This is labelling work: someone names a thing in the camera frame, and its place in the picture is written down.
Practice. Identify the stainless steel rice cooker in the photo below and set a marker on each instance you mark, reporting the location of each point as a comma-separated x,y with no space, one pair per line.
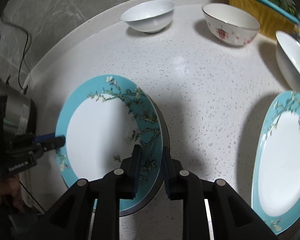
20,114

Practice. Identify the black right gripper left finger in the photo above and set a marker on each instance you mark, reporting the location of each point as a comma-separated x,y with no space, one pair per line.
121,183

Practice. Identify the small teal floral plate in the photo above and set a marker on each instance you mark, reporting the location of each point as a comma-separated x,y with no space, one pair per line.
102,121

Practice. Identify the yellow plastic basin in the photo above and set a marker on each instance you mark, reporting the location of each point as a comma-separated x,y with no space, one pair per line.
269,19

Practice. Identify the large teal floral plate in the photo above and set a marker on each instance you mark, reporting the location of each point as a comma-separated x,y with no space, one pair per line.
275,193

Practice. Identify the person's left hand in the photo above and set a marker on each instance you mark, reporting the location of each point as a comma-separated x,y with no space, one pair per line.
12,187

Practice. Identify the plain white bowl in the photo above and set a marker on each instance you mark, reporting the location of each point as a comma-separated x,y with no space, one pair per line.
149,17

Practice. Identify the grey rimmed white plate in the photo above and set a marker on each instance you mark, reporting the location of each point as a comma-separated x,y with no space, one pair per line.
160,178

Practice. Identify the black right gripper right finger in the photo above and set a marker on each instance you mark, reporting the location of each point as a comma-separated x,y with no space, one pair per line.
181,184

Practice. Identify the white bowl red floral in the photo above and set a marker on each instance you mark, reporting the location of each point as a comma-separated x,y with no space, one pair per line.
231,25

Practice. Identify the white bowl gold rim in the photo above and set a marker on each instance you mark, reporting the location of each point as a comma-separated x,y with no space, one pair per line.
288,59

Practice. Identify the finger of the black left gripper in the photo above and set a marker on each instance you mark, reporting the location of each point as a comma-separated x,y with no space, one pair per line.
50,142

